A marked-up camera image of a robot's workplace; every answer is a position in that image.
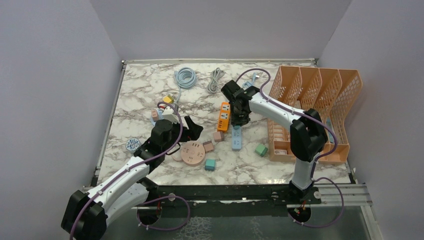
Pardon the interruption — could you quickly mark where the orange plastic file rack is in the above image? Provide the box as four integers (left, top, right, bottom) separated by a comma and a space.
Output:
269, 66, 363, 166

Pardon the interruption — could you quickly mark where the pink round power strip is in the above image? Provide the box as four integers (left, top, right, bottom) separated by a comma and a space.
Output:
180, 141, 206, 167

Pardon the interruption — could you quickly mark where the orange power strip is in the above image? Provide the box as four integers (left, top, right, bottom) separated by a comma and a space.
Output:
216, 102, 231, 133

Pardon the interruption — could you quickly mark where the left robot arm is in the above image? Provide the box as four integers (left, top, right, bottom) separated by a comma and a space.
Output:
60, 116, 204, 240

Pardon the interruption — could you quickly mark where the green plug adapter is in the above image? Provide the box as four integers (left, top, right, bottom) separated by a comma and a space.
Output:
254, 144, 268, 157

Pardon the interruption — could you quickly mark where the blue long power strip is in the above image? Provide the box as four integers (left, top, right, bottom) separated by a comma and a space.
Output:
231, 125, 242, 151

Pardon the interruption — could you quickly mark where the blue patterned round tin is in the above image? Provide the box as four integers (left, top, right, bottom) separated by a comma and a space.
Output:
125, 138, 141, 153

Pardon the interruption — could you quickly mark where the teal plug adapter front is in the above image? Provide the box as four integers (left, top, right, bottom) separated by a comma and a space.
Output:
204, 159, 216, 171

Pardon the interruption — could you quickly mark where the blue cable bundle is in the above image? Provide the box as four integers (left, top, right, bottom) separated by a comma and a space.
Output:
241, 73, 263, 90

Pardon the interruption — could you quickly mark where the pink plug adapter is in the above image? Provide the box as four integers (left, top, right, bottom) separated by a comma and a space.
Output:
202, 140, 215, 153
213, 131, 224, 143
151, 109, 160, 122

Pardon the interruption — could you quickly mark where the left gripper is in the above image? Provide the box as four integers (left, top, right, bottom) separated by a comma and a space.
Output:
162, 116, 203, 153

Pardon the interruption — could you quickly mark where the grey coiled cable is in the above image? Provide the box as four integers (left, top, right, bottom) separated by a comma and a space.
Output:
206, 67, 228, 95

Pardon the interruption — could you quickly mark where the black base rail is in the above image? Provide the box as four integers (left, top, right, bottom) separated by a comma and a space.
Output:
79, 184, 369, 220

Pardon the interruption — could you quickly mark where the blue coiled cable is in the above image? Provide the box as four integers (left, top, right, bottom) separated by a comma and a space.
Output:
174, 67, 198, 104

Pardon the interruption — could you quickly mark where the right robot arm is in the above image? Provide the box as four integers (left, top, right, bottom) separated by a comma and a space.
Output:
221, 80, 328, 204

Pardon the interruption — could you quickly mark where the yellow plug adapter rear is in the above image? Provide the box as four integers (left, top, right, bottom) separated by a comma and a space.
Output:
162, 95, 175, 104

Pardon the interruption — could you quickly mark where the blue round power strip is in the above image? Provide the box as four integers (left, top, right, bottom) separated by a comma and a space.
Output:
150, 108, 163, 126

